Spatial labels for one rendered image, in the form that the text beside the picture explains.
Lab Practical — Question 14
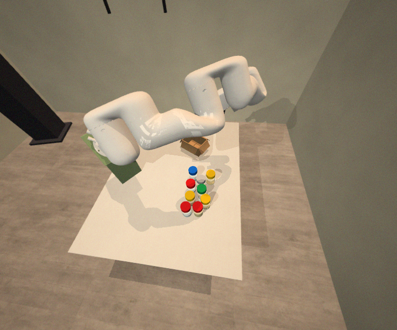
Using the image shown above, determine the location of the white plastic bottle with grey cap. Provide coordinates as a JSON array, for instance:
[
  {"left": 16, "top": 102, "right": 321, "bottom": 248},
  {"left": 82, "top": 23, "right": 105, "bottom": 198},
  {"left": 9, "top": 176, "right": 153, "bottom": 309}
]
[{"left": 196, "top": 175, "right": 206, "bottom": 186}]

